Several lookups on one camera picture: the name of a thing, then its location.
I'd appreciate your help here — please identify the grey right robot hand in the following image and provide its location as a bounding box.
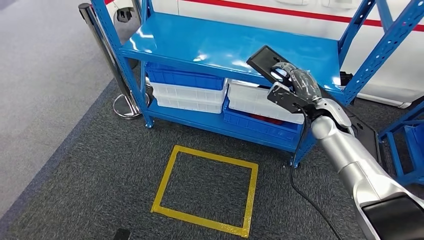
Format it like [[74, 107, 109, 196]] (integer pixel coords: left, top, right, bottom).
[[270, 62, 323, 102]]

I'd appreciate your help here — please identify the long black plastic part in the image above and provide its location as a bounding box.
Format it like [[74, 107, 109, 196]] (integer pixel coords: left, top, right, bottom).
[[246, 45, 382, 163]]

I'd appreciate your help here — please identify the black object behind shelf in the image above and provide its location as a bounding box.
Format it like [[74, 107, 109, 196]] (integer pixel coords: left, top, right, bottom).
[[339, 71, 354, 87]]

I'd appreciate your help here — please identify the blue metal shelf rack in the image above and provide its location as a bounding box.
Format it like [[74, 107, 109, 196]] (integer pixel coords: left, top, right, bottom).
[[90, 0, 424, 168]]

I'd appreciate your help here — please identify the red item in bin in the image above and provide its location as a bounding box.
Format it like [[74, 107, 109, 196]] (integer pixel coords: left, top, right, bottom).
[[248, 114, 282, 126]]

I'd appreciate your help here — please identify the white plastic bin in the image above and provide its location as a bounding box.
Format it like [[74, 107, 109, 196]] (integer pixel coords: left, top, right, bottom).
[[148, 79, 229, 104], [227, 79, 305, 125], [153, 96, 223, 115]]

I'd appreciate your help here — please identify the blue plastic bin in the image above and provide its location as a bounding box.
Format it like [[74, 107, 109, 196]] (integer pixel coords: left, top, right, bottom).
[[222, 97, 303, 150], [145, 62, 226, 91]]

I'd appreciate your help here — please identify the red barrier belt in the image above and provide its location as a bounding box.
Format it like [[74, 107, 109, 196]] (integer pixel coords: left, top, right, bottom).
[[104, 0, 424, 33]]

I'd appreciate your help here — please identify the white car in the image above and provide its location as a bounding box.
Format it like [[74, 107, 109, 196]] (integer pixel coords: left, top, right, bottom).
[[104, 0, 424, 110]]

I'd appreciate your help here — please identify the small blue metal rack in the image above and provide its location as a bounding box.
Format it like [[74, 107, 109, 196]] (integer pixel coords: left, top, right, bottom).
[[377, 100, 424, 186]]

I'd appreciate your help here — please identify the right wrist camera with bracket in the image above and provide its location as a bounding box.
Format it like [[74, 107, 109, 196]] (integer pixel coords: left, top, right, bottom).
[[266, 82, 316, 115]]

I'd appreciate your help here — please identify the black cable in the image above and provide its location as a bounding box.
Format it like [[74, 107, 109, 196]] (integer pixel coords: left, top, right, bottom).
[[289, 105, 342, 240]]

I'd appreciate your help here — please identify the chrome stanchion post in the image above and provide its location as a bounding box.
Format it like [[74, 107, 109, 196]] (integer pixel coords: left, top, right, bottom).
[[78, 3, 150, 120]]

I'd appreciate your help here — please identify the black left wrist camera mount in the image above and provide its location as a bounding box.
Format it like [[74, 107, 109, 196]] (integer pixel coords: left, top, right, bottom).
[[112, 228, 132, 240]]

